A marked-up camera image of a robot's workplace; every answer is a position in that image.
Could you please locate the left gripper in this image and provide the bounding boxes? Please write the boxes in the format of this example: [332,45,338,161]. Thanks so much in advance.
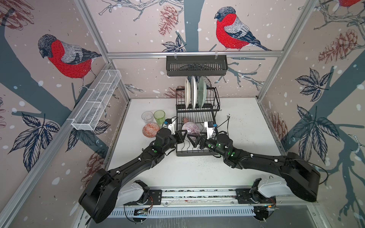
[162,129,188,154]

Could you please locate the green glass tumbler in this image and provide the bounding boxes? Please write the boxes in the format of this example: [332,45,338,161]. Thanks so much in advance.
[154,110,165,125]

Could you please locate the blue zigzag patterned bowl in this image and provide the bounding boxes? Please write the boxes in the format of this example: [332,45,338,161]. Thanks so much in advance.
[142,123,160,138]

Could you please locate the clear glass tumbler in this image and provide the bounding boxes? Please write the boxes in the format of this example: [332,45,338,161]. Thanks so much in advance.
[141,111,155,124]

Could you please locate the cream plate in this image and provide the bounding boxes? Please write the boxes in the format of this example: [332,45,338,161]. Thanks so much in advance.
[184,78,191,109]

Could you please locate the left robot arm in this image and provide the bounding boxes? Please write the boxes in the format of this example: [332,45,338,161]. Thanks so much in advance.
[79,128,187,223]

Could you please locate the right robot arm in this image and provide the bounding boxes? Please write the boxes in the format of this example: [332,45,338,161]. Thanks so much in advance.
[187,133,320,202]

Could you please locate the black two-tier dish rack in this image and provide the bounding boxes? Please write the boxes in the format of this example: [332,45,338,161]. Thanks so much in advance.
[175,87,221,157]

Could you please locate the green plate right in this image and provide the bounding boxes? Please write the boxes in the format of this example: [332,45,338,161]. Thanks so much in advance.
[198,77,207,108]

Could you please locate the white plate middle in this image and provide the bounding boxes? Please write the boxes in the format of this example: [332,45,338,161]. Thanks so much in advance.
[191,76,197,109]

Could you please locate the aluminium top crossbar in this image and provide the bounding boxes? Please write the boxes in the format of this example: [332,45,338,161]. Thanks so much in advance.
[107,50,284,59]

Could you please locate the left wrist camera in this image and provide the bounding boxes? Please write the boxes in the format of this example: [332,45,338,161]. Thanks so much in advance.
[164,117,177,135]

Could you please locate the aluminium front rail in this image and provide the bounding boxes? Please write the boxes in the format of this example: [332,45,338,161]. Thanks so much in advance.
[116,186,309,208]

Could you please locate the black hanging wire shelf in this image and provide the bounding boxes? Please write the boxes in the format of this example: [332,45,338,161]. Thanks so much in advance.
[166,55,228,77]

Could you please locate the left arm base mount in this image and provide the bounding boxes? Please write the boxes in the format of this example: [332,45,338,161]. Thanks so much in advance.
[119,180,162,206]

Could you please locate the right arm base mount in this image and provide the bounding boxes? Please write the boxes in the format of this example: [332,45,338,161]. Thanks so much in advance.
[235,178,276,205]

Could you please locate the white mesh wall basket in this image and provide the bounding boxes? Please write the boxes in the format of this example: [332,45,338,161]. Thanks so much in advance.
[71,69,121,131]

